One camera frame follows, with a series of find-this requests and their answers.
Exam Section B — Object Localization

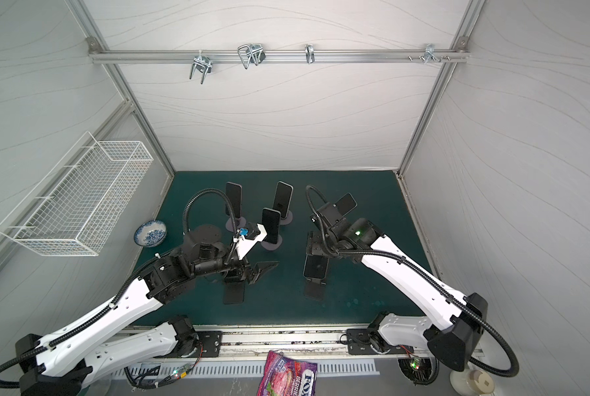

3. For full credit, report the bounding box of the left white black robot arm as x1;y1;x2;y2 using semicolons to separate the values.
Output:
0;188;279;395

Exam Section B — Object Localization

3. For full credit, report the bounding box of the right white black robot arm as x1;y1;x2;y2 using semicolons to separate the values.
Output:
305;185;519;378

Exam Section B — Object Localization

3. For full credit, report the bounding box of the front left folding stand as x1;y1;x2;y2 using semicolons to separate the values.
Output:
222;280;246;305

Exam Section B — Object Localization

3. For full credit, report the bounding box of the folding stand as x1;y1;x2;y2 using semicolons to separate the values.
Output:
222;280;246;305
304;278;326;301

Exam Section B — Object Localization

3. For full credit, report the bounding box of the middle round stand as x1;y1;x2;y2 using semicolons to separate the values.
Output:
260;235;283;252

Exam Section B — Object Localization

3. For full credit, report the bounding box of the round stand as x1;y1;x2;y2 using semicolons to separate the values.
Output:
225;217;246;233
260;235;283;252
279;211;293;225

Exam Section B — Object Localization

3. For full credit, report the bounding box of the back right tilted phone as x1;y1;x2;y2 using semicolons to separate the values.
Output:
335;193;358;216

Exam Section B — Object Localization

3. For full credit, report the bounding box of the back centre round stand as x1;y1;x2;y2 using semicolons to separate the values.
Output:
279;211;293;225

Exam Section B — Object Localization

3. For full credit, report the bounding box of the back left round stand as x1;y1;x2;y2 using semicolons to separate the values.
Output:
225;217;246;233

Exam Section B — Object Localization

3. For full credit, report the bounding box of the front right folding stand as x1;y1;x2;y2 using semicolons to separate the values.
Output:
304;278;326;301

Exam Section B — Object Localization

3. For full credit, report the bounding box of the back centre phone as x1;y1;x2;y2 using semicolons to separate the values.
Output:
272;181;293;219

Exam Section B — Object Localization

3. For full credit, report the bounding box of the back left phone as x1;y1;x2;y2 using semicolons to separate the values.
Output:
225;181;242;219

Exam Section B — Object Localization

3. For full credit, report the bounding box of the blue white ceramic bowl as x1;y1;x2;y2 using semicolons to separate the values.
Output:
133;219;167;248

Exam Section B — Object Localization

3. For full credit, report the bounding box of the white vent grille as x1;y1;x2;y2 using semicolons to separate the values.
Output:
130;359;380;379

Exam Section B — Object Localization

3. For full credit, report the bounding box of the pink snack bag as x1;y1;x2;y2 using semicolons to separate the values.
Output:
256;351;318;396

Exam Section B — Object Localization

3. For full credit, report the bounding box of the centre metal U-bolt clamp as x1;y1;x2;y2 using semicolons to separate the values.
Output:
237;44;266;69

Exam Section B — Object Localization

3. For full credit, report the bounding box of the metal u-bolt clamp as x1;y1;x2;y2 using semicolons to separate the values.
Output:
189;51;213;85
237;44;266;69

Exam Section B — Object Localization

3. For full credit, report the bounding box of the left metal U-bolt clamp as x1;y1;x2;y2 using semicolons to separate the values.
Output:
189;51;213;85

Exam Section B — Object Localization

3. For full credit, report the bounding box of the aluminium cross bar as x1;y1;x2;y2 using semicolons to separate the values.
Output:
89;47;470;64

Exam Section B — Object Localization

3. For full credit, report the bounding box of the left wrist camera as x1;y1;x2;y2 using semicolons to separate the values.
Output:
235;223;268;261

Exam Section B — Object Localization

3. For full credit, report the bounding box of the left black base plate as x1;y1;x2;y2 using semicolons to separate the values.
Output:
173;331;223;358

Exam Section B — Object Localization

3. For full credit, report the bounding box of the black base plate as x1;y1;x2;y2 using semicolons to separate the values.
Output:
173;331;223;358
339;328;415;356

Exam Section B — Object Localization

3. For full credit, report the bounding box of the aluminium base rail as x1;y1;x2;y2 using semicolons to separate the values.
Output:
76;323;484;365

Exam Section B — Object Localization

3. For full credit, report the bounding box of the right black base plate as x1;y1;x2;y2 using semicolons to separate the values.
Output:
339;328;415;356

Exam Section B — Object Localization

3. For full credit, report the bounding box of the white wire basket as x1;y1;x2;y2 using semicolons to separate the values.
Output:
0;132;153;257

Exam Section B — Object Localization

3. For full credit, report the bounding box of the small metal bracket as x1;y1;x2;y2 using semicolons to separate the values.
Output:
304;44;315;64

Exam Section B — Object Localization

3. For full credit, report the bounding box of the right metal bolt bracket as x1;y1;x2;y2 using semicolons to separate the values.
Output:
407;44;451;64

